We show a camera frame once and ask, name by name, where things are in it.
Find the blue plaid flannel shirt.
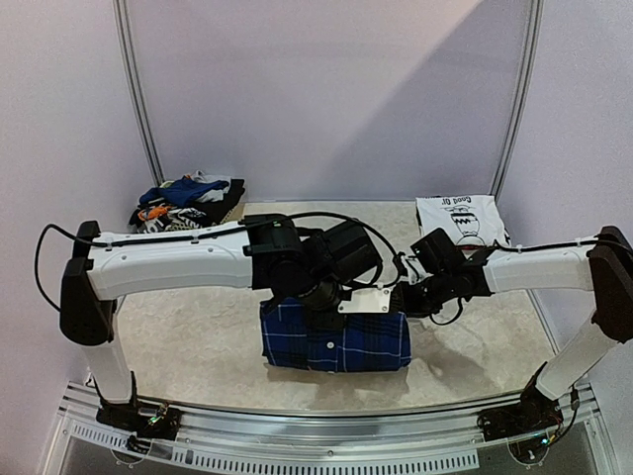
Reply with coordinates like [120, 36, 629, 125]
[259, 299, 412, 373]

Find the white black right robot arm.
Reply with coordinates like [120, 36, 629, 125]
[396, 226, 632, 431]

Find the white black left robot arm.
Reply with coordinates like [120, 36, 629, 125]
[60, 214, 343, 429]

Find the cream perforated laundry basket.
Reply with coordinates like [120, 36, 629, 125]
[209, 203, 245, 226]

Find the folded white cartoon t-shirt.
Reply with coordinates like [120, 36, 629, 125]
[415, 195, 511, 248]

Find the black garment in basket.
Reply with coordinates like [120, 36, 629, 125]
[192, 179, 245, 228]

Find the grey garment in basket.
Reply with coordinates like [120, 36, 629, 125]
[184, 170, 232, 203]

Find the solid blue garment in basket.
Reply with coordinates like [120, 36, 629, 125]
[138, 177, 230, 207]

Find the black white orange printed shirt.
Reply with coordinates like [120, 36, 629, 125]
[128, 203, 208, 234]

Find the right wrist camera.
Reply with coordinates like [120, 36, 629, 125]
[396, 229, 466, 283]

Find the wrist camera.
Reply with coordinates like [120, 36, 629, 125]
[310, 221, 391, 314]
[396, 229, 466, 283]

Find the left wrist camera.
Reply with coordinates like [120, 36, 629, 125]
[310, 221, 391, 314]

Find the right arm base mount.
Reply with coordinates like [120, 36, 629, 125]
[477, 364, 581, 446]

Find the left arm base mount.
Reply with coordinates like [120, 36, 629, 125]
[95, 371, 183, 441]

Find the aluminium front rail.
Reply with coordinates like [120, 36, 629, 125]
[42, 383, 619, 474]

